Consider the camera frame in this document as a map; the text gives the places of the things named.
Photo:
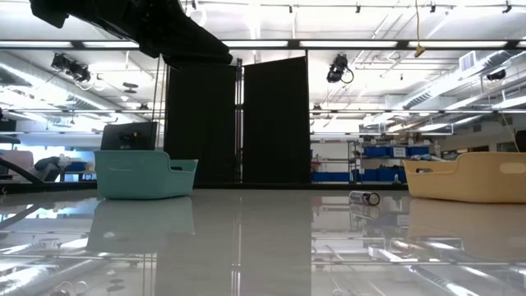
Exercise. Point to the black monitor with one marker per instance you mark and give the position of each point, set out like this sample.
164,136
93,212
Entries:
127,135

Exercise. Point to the metal shelving rack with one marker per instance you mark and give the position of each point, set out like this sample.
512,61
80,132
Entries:
356,164

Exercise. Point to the black aluminium table frame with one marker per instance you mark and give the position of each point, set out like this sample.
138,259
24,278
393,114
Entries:
61,187

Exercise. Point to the black mounted camera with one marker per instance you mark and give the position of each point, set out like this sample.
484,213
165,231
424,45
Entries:
338,66

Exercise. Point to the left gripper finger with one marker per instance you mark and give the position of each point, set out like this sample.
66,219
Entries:
201,49

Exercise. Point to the person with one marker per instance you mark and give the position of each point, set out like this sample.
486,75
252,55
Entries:
47,168

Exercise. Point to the silver battery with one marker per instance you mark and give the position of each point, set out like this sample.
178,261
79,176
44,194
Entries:
363,198

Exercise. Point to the blue storage bin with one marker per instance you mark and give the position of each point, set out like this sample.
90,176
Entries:
378,176
376,152
328,177
418,151

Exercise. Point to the teal plastic bin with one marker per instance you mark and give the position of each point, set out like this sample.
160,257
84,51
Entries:
139,177

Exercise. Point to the black folding divider screen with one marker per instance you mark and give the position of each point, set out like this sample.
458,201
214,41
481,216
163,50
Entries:
275,123

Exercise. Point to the blue crate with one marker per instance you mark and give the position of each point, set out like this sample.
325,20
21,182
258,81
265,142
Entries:
80,167

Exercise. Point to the yellow plastic bin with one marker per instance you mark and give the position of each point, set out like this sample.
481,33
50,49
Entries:
464,181

